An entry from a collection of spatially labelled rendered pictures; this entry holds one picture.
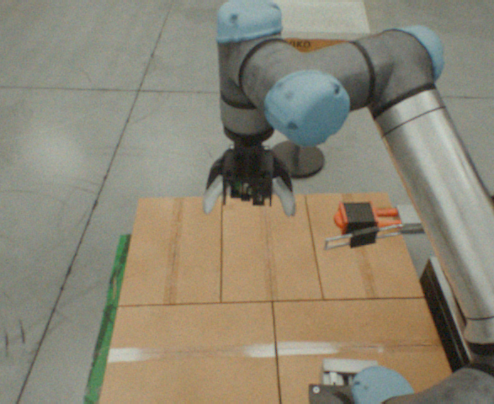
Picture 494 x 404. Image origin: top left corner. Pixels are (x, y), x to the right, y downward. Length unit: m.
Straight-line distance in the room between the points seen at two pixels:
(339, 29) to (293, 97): 2.15
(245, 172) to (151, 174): 2.58
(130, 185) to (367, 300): 1.84
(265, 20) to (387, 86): 0.15
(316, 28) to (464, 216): 2.13
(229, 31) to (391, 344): 1.46
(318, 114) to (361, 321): 1.43
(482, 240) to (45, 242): 2.66
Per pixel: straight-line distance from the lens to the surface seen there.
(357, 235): 1.12
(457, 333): 1.86
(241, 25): 0.53
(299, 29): 2.57
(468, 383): 0.53
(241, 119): 0.59
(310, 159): 3.24
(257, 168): 0.65
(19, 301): 2.76
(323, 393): 1.15
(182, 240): 2.04
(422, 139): 0.53
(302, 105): 0.45
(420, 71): 0.55
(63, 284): 2.73
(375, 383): 0.92
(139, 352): 1.77
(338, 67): 0.50
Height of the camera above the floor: 2.09
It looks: 46 degrees down
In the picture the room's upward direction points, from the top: straight up
